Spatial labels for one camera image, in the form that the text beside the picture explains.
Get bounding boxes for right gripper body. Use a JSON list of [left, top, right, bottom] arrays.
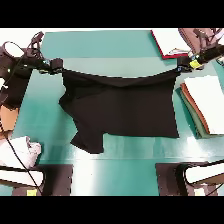
[[176, 55, 195, 73]]

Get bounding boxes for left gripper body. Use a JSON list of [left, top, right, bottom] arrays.
[[49, 57, 65, 75]]

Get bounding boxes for black T-shirt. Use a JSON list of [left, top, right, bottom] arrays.
[[58, 67, 181, 155]]

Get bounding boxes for white garment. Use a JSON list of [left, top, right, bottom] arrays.
[[150, 28, 193, 58], [0, 135, 43, 170], [183, 75, 224, 135]]

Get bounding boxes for red garment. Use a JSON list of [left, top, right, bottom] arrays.
[[149, 29, 190, 61]]

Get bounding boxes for orange garment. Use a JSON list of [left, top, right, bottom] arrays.
[[179, 82, 212, 135]]

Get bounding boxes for green garment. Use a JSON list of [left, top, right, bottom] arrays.
[[175, 87, 224, 139]]

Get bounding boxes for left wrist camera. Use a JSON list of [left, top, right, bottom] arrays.
[[29, 31, 46, 52]]

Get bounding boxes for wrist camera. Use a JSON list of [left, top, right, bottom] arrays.
[[29, 31, 46, 52], [192, 29, 219, 52]]

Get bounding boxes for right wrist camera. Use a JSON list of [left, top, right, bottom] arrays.
[[192, 29, 219, 52]]

